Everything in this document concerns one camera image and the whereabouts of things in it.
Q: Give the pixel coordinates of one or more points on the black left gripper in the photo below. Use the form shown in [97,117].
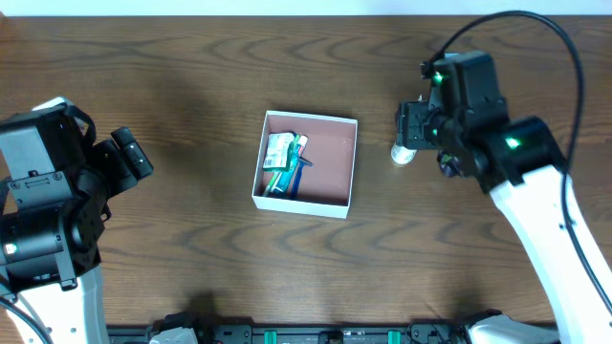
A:
[132,153]

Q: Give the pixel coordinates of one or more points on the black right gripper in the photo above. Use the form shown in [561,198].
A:
[409,126]

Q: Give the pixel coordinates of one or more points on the white bamboo print tube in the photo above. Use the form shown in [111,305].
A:
[401,155]

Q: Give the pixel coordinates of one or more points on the clear pump bottle blue liquid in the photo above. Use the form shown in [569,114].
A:
[447,165]

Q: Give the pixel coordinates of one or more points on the blue disposable razor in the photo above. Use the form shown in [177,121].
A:
[298,175]

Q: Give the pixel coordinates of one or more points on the small teal toothpaste tube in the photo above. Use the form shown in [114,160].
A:
[284,178]

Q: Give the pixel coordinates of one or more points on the white and green soap packet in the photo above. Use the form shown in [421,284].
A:
[279,152]

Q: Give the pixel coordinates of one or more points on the green and white toothbrush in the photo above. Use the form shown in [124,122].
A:
[268,188]

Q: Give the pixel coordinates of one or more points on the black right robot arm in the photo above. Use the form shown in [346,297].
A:
[519,165]

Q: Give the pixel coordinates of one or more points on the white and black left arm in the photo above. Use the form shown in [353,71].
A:
[51,283]

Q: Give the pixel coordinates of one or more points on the white box with pink interior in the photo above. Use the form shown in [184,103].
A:
[325,186]

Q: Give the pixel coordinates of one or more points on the black rail with green clips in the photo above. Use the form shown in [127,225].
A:
[311,334]

